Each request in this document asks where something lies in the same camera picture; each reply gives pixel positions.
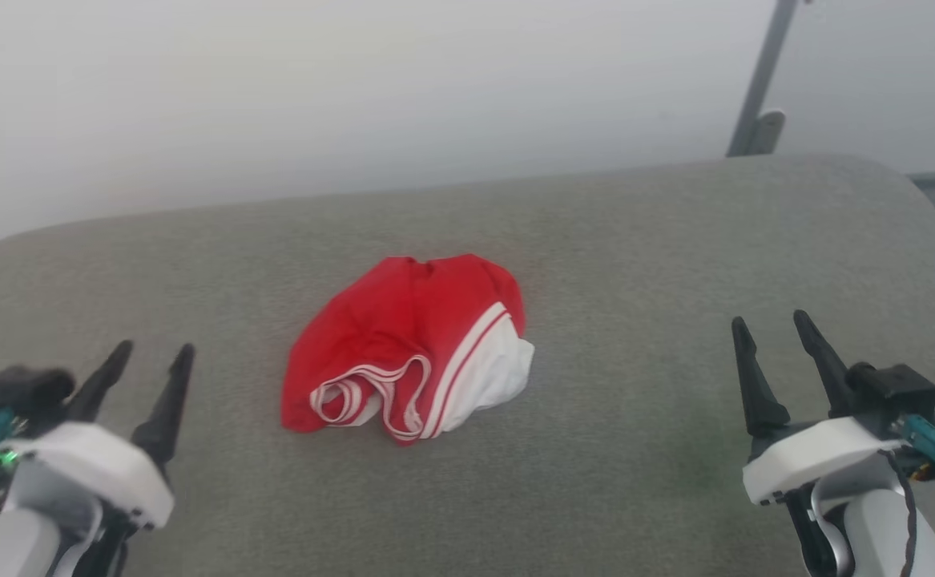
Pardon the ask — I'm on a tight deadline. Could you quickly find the red and white jersey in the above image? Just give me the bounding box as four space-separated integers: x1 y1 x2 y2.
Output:
280 254 535 446

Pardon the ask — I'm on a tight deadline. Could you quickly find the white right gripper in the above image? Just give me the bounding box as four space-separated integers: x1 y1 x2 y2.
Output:
731 309 909 577

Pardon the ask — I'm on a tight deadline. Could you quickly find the grey metal pole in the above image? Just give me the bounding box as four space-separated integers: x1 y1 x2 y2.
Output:
726 0 802 158

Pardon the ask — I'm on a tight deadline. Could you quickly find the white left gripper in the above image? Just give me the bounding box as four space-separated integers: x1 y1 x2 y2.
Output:
0 340 196 577

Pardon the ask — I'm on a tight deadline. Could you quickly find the grey fabric sofa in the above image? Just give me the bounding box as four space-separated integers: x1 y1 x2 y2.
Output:
0 154 935 577

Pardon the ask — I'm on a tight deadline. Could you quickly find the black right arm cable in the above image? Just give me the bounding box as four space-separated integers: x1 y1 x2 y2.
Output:
876 449 918 577

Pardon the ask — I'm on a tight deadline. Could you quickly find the grey pole bracket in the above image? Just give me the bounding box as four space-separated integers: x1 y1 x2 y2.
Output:
748 110 787 156

